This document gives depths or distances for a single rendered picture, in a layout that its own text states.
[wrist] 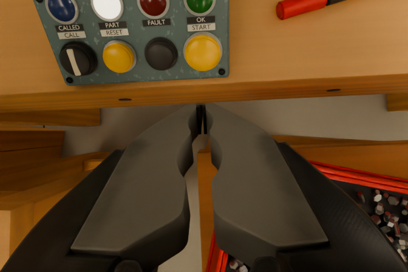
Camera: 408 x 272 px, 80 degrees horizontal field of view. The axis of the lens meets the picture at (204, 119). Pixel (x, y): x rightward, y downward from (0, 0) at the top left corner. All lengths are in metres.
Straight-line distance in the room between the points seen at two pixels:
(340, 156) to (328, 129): 0.88
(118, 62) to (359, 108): 1.19
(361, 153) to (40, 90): 0.38
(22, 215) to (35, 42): 0.21
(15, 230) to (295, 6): 0.39
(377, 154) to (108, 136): 1.06
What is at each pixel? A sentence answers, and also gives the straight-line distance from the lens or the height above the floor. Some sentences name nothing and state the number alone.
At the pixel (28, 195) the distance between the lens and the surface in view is 0.46.
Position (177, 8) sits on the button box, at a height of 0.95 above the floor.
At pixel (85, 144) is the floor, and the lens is 1.28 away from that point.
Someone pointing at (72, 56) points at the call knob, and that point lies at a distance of 0.23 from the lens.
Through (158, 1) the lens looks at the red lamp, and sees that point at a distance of 0.20.
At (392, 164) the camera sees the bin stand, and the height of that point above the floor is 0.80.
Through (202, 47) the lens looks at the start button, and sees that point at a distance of 0.20.
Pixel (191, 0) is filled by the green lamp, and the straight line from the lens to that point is 0.20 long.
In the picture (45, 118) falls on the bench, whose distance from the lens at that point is 0.92.
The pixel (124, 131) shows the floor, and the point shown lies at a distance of 1.20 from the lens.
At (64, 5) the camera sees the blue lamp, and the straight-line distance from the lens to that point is 0.23.
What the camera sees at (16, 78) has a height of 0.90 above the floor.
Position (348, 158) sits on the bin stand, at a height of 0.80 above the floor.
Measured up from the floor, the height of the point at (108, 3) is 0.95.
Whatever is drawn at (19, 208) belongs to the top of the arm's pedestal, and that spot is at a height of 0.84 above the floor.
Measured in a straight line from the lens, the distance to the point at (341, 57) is 0.27.
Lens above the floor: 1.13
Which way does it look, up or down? 87 degrees down
